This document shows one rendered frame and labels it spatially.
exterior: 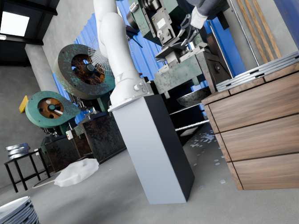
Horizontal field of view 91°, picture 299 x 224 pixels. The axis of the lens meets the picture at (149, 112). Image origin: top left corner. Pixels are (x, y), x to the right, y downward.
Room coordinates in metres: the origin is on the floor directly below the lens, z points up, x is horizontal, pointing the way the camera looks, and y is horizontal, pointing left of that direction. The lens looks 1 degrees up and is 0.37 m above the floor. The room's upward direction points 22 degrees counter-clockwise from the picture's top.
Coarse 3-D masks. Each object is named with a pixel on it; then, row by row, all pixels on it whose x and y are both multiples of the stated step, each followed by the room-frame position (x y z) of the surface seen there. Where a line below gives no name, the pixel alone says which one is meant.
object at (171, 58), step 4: (168, 48) 1.06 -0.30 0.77; (172, 48) 1.09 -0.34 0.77; (176, 48) 1.14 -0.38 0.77; (160, 52) 1.09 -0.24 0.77; (164, 52) 1.11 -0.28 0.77; (168, 52) 1.14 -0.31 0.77; (172, 52) 1.16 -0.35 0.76; (176, 52) 1.17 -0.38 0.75; (156, 56) 1.12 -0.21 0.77; (160, 56) 1.16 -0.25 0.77; (164, 56) 1.19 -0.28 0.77; (168, 56) 1.19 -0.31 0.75; (172, 56) 1.17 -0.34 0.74; (176, 56) 1.15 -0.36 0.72; (168, 60) 1.20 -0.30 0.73; (172, 60) 1.18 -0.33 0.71; (176, 60) 1.16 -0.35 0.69; (168, 64) 1.21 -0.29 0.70; (176, 64) 1.17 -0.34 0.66
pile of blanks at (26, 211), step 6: (30, 204) 0.56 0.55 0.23; (18, 210) 0.50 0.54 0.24; (24, 210) 0.52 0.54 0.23; (30, 210) 0.55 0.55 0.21; (12, 216) 0.50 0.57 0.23; (18, 216) 0.49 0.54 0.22; (24, 216) 0.51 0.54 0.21; (30, 216) 0.54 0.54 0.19; (36, 216) 0.57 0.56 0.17; (0, 222) 0.45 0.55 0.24; (6, 222) 0.46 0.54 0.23; (12, 222) 0.47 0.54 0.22; (18, 222) 0.49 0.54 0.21; (24, 222) 0.51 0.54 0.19; (30, 222) 0.53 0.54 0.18; (36, 222) 0.56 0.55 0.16
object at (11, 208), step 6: (24, 198) 0.63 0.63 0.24; (6, 204) 0.63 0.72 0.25; (12, 204) 0.60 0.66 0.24; (18, 204) 0.56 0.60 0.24; (24, 204) 0.53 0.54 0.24; (0, 210) 0.59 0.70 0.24; (6, 210) 0.55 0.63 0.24; (12, 210) 0.52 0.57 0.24; (0, 216) 0.50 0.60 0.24; (6, 216) 0.46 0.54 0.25
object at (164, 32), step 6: (162, 12) 1.23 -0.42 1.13; (156, 18) 1.27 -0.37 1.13; (162, 18) 1.24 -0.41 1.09; (156, 24) 1.28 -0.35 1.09; (162, 24) 1.25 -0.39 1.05; (168, 24) 1.22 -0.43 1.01; (156, 30) 1.30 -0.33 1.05; (162, 30) 1.26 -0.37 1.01; (168, 30) 1.20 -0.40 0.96; (174, 30) 1.23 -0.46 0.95; (162, 36) 1.24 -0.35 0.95; (168, 36) 1.22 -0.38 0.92; (174, 36) 1.22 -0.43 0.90; (162, 42) 1.26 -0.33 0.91; (168, 42) 1.26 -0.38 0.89
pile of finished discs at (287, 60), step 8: (288, 56) 0.46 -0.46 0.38; (296, 56) 0.55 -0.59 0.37; (264, 64) 0.47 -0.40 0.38; (272, 64) 0.46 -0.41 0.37; (280, 64) 0.46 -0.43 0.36; (288, 64) 0.46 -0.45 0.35; (248, 72) 0.49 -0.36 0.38; (256, 72) 0.48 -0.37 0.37; (264, 72) 0.54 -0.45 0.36; (232, 80) 0.54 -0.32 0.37; (240, 80) 0.52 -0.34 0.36; (248, 80) 0.50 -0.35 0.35; (224, 88) 0.58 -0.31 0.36
